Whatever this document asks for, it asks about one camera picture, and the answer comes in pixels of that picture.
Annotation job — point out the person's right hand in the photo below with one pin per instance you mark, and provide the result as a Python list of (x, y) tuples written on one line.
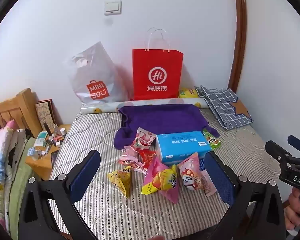
[(293, 205)]

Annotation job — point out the pink mushroom print packet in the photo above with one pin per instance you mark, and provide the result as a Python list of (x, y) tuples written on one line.
[(192, 177)]

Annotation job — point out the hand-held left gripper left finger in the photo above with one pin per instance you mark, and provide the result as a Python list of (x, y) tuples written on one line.
[(86, 173)]

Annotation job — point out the small pink white packet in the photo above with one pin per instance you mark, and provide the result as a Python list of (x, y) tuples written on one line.
[(130, 166)]

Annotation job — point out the patterned paper roll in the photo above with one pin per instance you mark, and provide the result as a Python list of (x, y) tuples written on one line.
[(107, 107)]

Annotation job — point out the small white cap bottle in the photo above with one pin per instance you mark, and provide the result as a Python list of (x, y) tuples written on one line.
[(63, 132)]

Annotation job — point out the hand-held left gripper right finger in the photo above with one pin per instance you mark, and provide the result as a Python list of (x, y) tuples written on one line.
[(218, 180)]

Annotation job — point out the pink triangular snack packet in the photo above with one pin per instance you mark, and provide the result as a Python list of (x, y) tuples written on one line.
[(171, 193)]

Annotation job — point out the strawberry print snack packet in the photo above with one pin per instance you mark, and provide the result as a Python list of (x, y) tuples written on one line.
[(143, 140)]

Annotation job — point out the colourful pillow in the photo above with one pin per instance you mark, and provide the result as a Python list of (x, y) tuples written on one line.
[(1, 150)]

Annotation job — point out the grey plastic shopping bag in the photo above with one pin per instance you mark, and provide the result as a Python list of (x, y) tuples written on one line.
[(97, 65)]

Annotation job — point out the black phone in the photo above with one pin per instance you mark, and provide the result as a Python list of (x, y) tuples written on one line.
[(54, 158)]

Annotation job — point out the red snack packet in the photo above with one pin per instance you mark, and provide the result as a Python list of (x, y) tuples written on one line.
[(147, 158)]

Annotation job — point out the blue checked cloth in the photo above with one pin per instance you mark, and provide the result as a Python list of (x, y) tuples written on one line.
[(225, 105)]

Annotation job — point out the blue tissue pack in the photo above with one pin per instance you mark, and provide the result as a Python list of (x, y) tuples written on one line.
[(180, 145)]

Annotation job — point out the yellow panda print packet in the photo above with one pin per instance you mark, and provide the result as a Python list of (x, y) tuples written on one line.
[(162, 181)]

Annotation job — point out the white wall switch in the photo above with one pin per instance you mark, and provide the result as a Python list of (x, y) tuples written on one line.
[(112, 7)]

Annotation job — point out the wooden door frame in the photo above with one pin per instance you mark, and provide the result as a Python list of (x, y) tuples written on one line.
[(240, 30)]

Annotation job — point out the wooden headboard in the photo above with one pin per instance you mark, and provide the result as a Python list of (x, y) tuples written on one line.
[(15, 107)]

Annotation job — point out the wooden nightstand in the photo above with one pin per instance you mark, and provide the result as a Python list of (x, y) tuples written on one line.
[(40, 161)]

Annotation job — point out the white green box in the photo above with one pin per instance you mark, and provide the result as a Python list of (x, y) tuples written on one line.
[(41, 138)]

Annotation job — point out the yellow triangular snack packet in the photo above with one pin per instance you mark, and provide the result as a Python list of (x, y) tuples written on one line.
[(121, 180)]

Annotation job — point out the purple towel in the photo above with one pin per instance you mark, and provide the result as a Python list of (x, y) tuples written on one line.
[(160, 120)]

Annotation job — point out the red paper shopping bag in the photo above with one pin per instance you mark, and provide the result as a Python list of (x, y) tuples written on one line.
[(157, 62)]

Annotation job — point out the patterned notebook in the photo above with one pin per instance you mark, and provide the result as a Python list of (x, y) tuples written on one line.
[(43, 113)]

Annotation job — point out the yellow chips bag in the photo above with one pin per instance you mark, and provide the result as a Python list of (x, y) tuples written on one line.
[(188, 93)]

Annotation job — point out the green snack packet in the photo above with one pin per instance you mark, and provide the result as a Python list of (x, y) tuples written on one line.
[(212, 140)]

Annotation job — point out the green blanket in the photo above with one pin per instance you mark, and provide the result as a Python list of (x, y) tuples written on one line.
[(20, 180)]

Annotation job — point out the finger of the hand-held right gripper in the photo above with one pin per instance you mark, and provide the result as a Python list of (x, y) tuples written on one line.
[(298, 142), (277, 152)]

